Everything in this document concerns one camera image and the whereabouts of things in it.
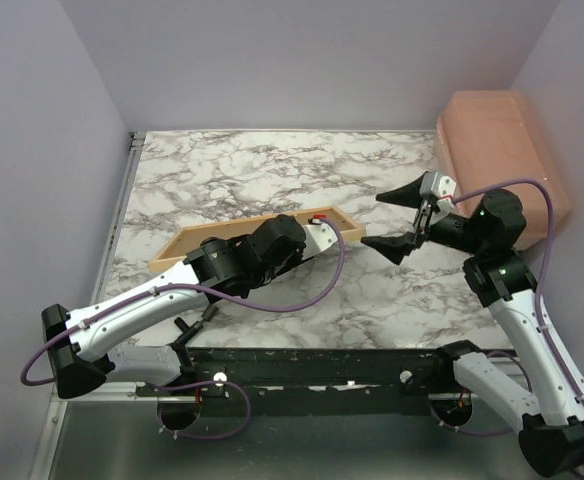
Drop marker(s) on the black T-handle tool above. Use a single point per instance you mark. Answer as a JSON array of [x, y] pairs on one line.
[[188, 332]]

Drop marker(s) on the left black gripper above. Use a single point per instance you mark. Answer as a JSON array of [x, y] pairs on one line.
[[296, 259]]

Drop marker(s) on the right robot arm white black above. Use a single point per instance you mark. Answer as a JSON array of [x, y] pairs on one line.
[[547, 418]]

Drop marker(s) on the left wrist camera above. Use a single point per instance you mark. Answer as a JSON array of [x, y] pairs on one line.
[[320, 237]]

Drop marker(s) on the black mounting base rail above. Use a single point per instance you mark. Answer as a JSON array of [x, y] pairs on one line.
[[311, 382]]

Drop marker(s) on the light wooden picture frame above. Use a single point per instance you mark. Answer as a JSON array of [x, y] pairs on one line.
[[189, 238]]

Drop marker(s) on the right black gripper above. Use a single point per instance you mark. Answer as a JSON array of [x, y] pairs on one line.
[[396, 247]]

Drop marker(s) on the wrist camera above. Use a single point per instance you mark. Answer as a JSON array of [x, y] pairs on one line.
[[320, 237], [438, 191]]

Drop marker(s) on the translucent pink plastic box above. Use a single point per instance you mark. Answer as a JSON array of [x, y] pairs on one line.
[[485, 137]]

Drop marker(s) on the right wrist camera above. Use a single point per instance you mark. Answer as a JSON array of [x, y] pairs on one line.
[[438, 191]]

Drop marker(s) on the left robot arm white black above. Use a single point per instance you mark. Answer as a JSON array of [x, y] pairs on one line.
[[87, 347]]

